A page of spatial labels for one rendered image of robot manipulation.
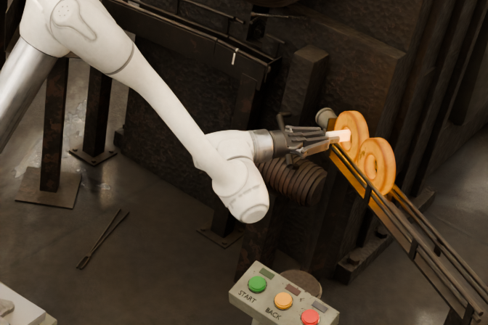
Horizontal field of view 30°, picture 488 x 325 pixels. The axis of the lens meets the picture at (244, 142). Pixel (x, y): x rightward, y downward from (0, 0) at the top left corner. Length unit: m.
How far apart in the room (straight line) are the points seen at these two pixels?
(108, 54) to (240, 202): 0.50
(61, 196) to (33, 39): 1.20
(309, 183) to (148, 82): 0.73
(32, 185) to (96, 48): 1.36
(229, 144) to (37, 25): 0.58
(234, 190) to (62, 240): 1.01
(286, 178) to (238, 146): 0.37
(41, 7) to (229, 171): 0.59
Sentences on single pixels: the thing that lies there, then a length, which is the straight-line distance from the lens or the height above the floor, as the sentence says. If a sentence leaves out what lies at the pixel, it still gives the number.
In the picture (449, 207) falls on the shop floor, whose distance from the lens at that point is 3.68.
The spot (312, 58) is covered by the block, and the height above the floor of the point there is 0.80.
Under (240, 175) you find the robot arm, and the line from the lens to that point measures 2.24.
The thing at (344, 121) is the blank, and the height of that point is 0.74.
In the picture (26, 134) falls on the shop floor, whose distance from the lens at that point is 3.58.
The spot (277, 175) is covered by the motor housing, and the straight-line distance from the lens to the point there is 2.70.
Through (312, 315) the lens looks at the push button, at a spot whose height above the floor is 0.61.
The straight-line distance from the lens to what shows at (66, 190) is 3.30.
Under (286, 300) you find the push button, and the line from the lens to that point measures 2.12.
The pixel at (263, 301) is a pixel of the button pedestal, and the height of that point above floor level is 0.59.
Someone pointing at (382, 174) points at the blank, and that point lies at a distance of 2.38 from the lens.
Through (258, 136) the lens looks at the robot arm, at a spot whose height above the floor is 0.73.
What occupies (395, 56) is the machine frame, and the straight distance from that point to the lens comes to 2.67.
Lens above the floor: 2.04
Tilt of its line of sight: 34 degrees down
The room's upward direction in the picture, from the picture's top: 12 degrees clockwise
